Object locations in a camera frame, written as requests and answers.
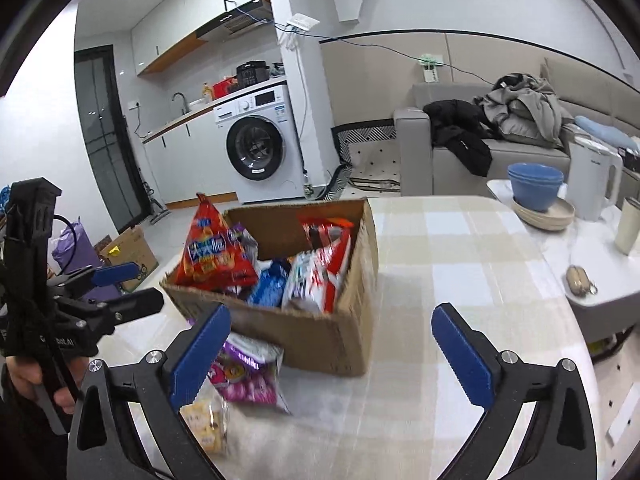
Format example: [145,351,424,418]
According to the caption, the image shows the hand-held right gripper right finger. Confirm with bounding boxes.
[431,302,597,480]

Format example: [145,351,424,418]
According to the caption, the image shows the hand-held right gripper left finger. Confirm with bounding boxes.
[67,303,232,480]

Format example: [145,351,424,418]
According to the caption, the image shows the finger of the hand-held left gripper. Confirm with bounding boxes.
[112,287,165,323]
[92,261,142,288]

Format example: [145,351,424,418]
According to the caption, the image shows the silver purple snack bag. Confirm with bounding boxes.
[207,332,292,416]
[227,222,261,261]

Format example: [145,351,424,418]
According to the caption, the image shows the small cream biscuit packet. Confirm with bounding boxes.
[179,392,231,456]

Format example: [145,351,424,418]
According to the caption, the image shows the red cone snack bag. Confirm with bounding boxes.
[173,192,261,292]

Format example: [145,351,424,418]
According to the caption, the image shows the blue snack packet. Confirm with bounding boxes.
[247,259,291,308]

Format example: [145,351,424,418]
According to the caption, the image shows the brown cardboard box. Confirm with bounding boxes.
[160,197,379,377]

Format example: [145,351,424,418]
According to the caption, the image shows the white red snack packet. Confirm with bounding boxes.
[281,232,353,315]

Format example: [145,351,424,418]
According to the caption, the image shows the red wafer packet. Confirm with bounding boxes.
[297,215,358,248]

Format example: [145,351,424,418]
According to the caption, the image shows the person's left hand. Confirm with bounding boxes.
[2,357,86,416]

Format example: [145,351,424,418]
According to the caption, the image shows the cardboard box on floor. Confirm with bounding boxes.
[99,225,160,293]

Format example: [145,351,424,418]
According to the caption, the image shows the checked tablecloth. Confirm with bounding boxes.
[95,195,598,480]

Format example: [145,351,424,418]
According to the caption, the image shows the white kitchen counter cabinet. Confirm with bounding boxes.
[142,105,238,211]

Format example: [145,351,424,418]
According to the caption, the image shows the beige key pouch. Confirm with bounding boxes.
[566,265,598,298]

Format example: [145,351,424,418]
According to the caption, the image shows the dark glass door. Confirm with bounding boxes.
[74,45,151,235]

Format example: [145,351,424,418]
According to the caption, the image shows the white side table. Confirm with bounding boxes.
[486,179,640,346]

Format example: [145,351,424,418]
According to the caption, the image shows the beige plates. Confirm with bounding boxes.
[511,195,577,233]

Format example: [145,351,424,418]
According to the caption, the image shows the white washing machine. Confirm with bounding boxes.
[214,84,306,205]

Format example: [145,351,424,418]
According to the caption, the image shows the stack of blue bowls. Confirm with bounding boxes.
[507,162,565,213]

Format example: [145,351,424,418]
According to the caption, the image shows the grey sofa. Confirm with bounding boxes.
[392,55,640,196]

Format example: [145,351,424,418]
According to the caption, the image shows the cream cup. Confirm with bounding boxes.
[614,197,640,256]

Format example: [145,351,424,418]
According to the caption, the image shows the red box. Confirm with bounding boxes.
[212,76,240,100]

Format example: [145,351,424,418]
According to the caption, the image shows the white electric kettle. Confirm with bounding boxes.
[567,136,625,222]

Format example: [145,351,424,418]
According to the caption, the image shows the black jacket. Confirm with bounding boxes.
[424,100,493,178]

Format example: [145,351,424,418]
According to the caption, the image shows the black pressure cooker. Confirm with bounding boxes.
[236,61,272,87]

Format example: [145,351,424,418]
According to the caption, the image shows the white upper kitchen cabinets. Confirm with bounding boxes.
[131,0,273,78]

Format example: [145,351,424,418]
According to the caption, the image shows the grey jacket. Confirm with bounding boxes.
[475,74,576,150]

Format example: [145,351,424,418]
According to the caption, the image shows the light blue pillow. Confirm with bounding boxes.
[575,115,640,153]

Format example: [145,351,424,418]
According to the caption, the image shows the range hood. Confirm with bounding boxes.
[196,2,273,43]

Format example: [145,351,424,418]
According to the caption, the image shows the wall socket with green plug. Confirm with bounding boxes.
[419,52,443,83]

